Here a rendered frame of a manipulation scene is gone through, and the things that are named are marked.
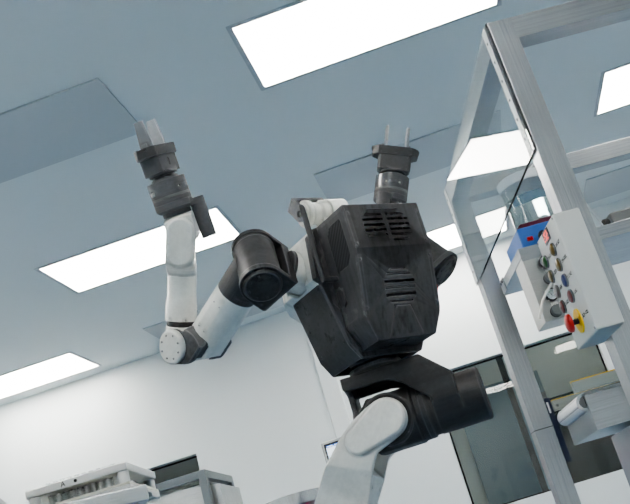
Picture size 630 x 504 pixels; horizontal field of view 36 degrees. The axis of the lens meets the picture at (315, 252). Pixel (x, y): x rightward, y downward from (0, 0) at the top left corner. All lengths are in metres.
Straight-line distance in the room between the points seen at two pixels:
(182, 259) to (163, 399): 6.33
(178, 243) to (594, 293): 0.89
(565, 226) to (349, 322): 0.49
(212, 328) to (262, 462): 6.05
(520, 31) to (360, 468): 1.09
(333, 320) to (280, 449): 6.11
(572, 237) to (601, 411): 0.85
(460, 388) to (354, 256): 0.35
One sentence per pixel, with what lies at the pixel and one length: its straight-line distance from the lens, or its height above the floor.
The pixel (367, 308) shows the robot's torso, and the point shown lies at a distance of 1.97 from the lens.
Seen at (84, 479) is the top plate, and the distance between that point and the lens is 2.34.
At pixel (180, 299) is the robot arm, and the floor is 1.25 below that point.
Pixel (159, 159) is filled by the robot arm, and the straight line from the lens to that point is 2.18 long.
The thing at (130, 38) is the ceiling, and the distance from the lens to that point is 4.22.
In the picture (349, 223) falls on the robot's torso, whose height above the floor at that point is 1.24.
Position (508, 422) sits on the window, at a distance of 8.02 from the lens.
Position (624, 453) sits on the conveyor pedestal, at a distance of 3.00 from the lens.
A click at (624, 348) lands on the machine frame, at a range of 2.15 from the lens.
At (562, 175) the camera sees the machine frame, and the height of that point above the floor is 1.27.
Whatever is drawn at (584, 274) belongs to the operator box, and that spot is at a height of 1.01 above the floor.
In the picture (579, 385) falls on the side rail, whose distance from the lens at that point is 2.82.
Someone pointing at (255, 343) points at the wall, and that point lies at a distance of 8.30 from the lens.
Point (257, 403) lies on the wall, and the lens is 8.21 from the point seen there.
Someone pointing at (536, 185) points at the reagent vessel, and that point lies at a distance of 3.03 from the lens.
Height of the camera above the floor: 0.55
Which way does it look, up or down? 19 degrees up
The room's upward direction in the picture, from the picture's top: 17 degrees counter-clockwise
